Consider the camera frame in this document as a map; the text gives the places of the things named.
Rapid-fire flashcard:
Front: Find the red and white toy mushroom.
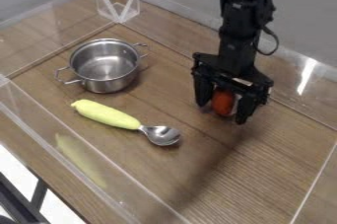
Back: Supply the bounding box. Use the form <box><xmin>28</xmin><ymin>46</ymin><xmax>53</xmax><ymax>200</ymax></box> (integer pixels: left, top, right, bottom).
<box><xmin>210</xmin><ymin>88</ymin><xmax>241</xmax><ymax>116</ymax></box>

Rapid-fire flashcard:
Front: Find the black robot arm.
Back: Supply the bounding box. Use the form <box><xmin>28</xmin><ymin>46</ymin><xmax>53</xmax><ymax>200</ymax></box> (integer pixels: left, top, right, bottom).
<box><xmin>191</xmin><ymin>0</ymin><xmax>276</xmax><ymax>124</ymax></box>

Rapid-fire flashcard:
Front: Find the silver metal pot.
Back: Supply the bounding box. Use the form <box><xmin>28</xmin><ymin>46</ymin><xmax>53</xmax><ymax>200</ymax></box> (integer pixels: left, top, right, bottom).
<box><xmin>55</xmin><ymin>38</ymin><xmax>149</xmax><ymax>94</ymax></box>

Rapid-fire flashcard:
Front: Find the spoon with yellow handle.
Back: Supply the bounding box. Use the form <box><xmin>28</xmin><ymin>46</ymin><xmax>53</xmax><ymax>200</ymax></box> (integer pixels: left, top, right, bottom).
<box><xmin>71</xmin><ymin>100</ymin><xmax>180</xmax><ymax>146</ymax></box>

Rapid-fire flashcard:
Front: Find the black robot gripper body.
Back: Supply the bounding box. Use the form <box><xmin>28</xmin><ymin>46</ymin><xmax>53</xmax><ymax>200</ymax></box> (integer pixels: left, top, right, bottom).
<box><xmin>192</xmin><ymin>37</ymin><xmax>274</xmax><ymax>105</ymax></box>

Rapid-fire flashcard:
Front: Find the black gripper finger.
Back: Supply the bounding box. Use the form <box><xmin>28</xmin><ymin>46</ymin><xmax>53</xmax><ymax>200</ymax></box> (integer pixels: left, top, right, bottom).
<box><xmin>193</xmin><ymin>74</ymin><xmax>214</xmax><ymax>107</ymax></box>
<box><xmin>236</xmin><ymin>93</ymin><xmax>261</xmax><ymax>124</ymax></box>

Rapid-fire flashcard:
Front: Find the black metal table frame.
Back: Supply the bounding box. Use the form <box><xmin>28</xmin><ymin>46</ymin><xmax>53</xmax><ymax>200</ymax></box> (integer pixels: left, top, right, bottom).
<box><xmin>0</xmin><ymin>173</ymin><xmax>51</xmax><ymax>224</ymax></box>

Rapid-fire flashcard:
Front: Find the black cable loop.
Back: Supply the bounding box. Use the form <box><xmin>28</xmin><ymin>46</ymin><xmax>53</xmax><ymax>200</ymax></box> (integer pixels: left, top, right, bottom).
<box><xmin>254</xmin><ymin>25</ymin><xmax>281</xmax><ymax>57</ymax></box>

